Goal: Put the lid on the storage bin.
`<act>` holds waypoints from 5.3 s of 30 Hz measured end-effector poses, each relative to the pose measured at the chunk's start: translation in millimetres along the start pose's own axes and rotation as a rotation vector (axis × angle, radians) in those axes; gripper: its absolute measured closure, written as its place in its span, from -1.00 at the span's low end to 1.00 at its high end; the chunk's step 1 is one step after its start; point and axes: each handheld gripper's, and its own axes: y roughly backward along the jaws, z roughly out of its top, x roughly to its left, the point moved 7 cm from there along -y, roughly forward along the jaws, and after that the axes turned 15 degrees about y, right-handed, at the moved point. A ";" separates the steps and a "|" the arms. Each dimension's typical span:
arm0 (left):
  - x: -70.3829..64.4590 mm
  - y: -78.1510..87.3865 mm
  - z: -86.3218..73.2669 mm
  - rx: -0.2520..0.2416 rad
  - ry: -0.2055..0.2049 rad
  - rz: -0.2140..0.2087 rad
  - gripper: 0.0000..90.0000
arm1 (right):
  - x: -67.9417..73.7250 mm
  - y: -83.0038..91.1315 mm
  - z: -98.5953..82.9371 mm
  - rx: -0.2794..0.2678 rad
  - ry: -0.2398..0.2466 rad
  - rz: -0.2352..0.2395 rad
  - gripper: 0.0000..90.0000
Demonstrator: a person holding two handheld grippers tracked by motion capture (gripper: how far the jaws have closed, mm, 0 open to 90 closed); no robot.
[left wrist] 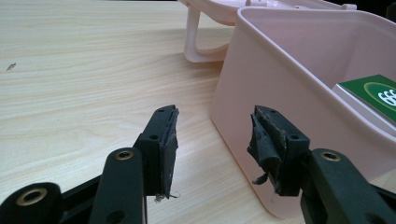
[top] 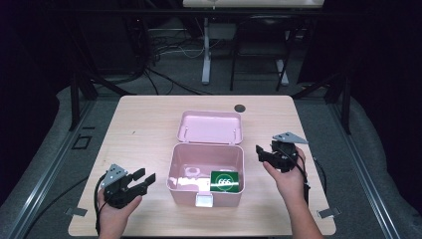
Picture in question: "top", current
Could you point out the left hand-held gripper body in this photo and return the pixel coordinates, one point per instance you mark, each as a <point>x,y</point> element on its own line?
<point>116,192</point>

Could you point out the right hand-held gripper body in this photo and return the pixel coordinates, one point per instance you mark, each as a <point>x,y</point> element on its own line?
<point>283,156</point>

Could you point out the green card box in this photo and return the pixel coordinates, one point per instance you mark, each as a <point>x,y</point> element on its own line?
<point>225,182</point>

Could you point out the pink plastic box with lid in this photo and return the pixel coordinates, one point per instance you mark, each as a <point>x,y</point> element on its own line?
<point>202,156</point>

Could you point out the person's left hand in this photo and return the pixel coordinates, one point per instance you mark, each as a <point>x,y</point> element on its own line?
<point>114,219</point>

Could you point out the person's right hand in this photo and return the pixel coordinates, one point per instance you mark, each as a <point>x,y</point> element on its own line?
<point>292,184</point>

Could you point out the black round table grommet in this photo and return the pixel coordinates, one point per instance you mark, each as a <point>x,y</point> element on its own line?
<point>239,108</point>

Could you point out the white desk with legs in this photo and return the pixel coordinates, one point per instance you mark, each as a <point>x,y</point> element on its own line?
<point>206,49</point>

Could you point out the black chair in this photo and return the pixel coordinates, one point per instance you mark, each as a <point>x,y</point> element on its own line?
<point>262,33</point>

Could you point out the grey metal table bracket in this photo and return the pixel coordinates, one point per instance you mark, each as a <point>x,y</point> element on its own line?
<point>328,212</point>
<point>76,211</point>

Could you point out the aluminium floor rail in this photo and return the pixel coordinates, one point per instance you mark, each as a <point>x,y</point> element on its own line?
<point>361,172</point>
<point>43,172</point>

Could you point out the black metal stand frame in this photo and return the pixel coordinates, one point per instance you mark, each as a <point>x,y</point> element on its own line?
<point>74,99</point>
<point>345,99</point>

